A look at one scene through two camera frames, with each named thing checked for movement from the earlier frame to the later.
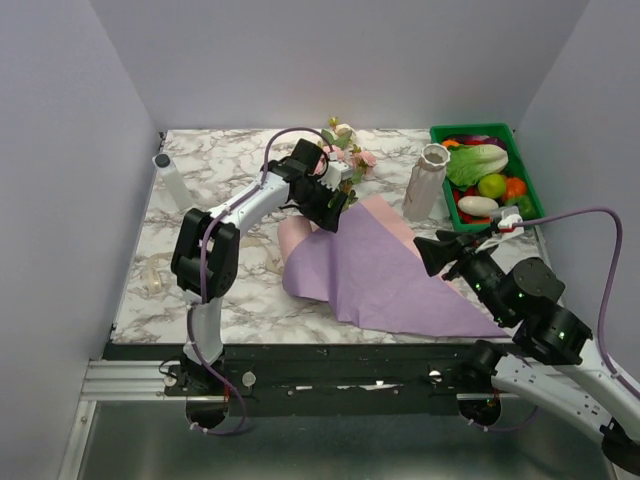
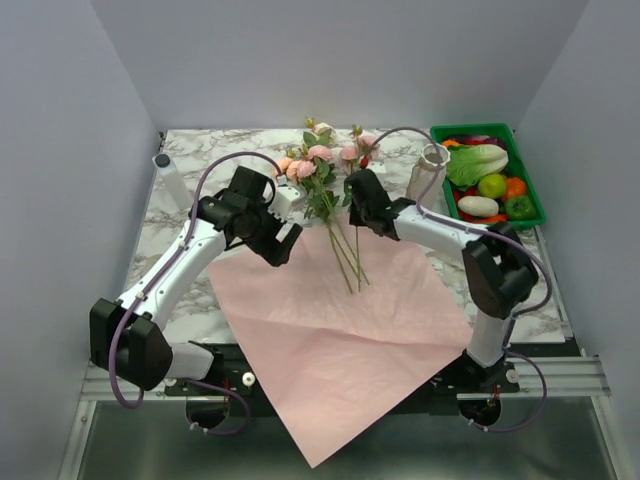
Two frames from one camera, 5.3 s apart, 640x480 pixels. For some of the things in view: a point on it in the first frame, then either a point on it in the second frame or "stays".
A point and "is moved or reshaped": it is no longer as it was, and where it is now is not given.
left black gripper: x=329 y=218 → x=277 y=253
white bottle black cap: x=174 y=182 stays
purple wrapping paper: x=369 y=259 is moved or reshaped
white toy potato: x=478 y=205 stays
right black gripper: x=435 y=253 → x=353 y=217
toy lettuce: x=467 y=164 stays
